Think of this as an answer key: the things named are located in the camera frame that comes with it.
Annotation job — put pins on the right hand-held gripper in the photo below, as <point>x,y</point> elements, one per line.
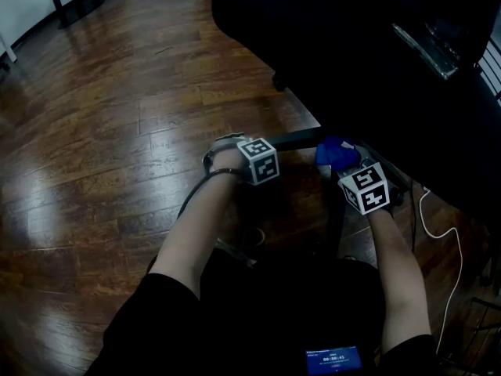
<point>366,190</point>

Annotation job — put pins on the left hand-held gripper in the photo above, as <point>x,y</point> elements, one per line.
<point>264,167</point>

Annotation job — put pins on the blue cloth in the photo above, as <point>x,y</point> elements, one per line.
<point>334,153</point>

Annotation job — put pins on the black office chair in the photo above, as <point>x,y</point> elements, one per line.
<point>313,33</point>

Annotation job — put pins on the person's right forearm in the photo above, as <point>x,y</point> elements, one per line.
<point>399,280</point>

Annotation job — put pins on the person's left forearm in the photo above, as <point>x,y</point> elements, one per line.
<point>195,233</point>

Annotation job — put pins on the silver-edged flat device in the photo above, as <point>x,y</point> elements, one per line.
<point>426,51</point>

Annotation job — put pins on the phone with blue screen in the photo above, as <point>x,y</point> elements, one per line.
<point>332,360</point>

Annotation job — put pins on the grey metal rack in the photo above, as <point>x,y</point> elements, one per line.
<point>494,69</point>

